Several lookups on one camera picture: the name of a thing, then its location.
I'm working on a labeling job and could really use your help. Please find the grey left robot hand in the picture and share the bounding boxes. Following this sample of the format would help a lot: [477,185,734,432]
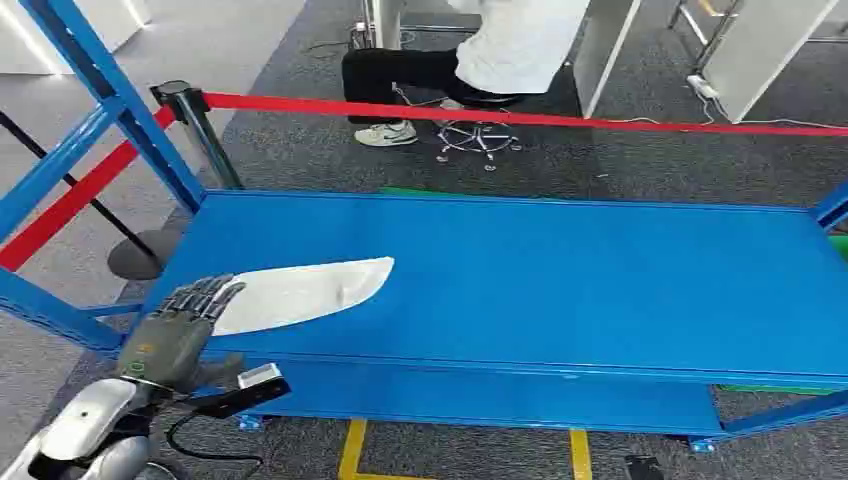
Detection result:
[117,273,248,395]

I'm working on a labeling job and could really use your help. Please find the white soft parcel bag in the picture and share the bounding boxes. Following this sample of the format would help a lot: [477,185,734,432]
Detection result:
[211,256,396,338]

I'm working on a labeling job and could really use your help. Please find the short red barrier belt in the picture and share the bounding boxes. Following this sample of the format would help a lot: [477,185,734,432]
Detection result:
[0,105,178,273]

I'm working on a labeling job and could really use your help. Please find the yellow floor tape outline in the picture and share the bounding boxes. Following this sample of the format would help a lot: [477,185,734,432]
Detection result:
[337,418,594,480]

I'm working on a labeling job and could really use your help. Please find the white cabinet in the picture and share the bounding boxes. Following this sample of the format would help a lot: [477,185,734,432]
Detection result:
[0,0,155,75]

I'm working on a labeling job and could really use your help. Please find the blue metal shelf rack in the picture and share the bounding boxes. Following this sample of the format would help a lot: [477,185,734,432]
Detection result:
[0,0,848,458]

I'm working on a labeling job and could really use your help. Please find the black stool with chrome base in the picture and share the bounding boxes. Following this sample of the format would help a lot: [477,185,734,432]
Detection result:
[433,89,526,174]

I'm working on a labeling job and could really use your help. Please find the long red barrier belt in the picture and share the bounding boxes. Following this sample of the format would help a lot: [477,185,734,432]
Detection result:
[201,92,848,138]

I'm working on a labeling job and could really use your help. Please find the white desk leg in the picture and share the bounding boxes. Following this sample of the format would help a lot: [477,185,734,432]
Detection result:
[369,0,406,52]

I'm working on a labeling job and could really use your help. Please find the person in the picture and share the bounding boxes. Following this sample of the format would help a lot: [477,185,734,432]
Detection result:
[341,0,592,148]

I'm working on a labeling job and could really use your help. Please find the robot's black foot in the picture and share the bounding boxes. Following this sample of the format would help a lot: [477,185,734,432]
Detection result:
[625,455,665,480]

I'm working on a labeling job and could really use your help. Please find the narrow white panel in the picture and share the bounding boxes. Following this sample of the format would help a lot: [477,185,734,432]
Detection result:
[572,0,643,119]

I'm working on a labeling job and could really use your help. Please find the white power strip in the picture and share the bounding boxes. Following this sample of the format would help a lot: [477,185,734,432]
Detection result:
[686,73,721,101]

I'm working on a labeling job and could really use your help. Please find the folded green crate with label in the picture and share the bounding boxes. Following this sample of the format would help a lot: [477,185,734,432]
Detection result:
[718,384,837,397]

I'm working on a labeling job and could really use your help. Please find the wide white panel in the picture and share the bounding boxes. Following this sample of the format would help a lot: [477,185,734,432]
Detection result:
[702,0,840,125]

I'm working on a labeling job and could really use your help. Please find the dark stanchion post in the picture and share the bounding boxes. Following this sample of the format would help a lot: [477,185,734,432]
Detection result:
[150,80,245,192]

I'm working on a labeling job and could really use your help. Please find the chrome frame legs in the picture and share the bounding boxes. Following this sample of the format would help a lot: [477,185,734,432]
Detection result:
[667,0,738,75]

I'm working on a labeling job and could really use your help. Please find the white floor cable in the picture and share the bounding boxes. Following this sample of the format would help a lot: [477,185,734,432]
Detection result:
[596,91,848,132]

